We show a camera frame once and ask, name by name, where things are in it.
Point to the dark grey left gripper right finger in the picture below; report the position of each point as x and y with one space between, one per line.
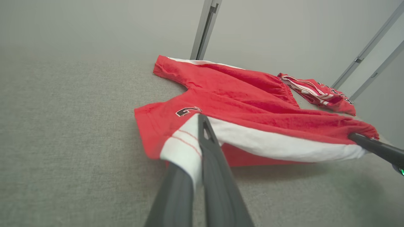
221 195

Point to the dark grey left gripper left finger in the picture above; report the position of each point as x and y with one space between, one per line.
175 201

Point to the white green right gripper body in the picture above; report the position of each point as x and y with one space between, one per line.
401 171

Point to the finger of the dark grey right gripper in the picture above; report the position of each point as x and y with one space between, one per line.
378 149

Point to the red jersey black lettering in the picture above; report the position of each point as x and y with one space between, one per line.
334 104

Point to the red shorts white stripe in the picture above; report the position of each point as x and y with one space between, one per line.
252 104

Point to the wide grey metal partition post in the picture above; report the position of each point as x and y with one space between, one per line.
205 28

